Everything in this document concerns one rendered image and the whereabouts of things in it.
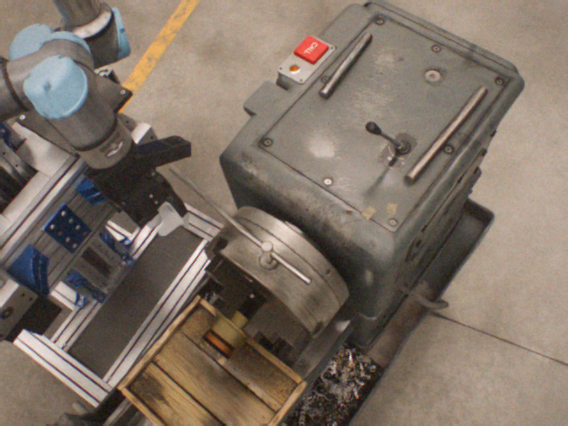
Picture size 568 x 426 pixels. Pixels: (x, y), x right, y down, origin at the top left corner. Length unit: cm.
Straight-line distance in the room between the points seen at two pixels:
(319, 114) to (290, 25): 200
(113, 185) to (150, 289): 143
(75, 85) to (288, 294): 56
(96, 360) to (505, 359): 161
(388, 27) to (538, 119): 165
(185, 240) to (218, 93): 95
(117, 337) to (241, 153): 124
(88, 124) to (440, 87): 78
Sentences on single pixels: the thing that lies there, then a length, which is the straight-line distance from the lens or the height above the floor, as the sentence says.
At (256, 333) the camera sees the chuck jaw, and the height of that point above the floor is 111.
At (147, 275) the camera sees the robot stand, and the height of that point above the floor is 21.
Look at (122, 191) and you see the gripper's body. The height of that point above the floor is 153.
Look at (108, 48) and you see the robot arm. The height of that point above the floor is 134.
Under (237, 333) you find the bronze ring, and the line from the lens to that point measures 113.
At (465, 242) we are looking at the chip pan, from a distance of 185.
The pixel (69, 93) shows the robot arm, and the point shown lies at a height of 170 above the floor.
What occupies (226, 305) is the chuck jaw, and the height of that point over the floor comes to 114.
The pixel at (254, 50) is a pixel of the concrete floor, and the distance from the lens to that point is 304.
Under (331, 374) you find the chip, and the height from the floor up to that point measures 55.
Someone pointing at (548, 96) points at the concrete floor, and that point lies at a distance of 298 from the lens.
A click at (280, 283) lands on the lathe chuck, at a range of 103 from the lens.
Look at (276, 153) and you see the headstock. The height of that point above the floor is 126.
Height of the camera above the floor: 220
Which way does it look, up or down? 64 degrees down
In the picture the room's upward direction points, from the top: 12 degrees counter-clockwise
